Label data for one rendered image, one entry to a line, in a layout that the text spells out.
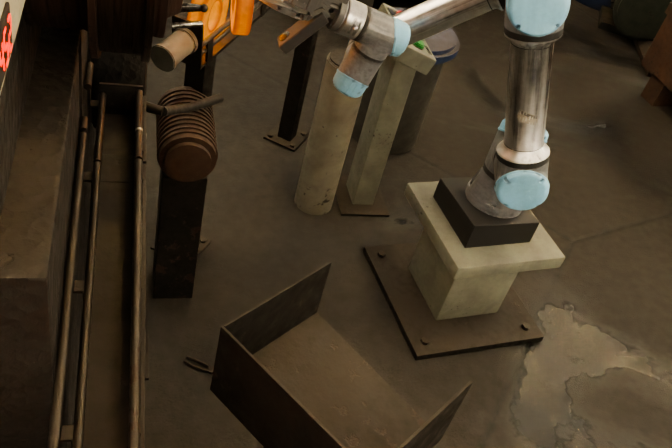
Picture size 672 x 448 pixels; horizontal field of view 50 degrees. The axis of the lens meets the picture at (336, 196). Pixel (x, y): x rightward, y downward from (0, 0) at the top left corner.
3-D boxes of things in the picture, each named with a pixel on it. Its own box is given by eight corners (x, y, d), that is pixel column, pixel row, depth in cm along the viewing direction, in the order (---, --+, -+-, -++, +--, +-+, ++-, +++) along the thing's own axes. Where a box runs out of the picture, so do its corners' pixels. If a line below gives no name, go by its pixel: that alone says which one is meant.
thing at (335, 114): (297, 215, 220) (332, 68, 188) (291, 190, 229) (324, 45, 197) (334, 216, 224) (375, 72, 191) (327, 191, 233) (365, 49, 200)
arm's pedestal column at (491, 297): (477, 241, 229) (506, 178, 213) (541, 341, 202) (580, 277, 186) (362, 251, 215) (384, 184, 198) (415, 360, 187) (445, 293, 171)
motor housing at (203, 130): (146, 308, 182) (158, 137, 148) (146, 246, 198) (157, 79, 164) (198, 307, 185) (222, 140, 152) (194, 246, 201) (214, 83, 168)
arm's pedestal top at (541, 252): (501, 187, 209) (506, 177, 206) (560, 268, 187) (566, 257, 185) (403, 193, 197) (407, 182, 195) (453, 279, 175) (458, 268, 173)
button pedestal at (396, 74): (342, 221, 223) (394, 44, 184) (328, 172, 240) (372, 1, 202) (390, 222, 227) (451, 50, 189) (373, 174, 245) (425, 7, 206)
